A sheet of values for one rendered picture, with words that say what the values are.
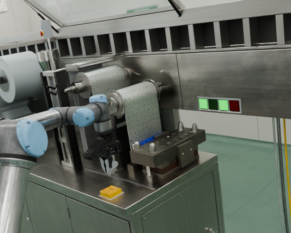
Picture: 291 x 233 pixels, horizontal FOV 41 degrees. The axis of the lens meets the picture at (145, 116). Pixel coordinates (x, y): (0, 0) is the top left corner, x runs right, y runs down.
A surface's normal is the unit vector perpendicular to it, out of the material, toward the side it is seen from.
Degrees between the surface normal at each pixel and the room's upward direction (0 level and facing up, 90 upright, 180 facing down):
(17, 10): 90
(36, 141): 84
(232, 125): 90
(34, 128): 84
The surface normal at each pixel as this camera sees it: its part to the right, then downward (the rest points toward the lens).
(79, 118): -0.39, 0.29
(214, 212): 0.70, 0.08
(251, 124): -0.70, 0.28
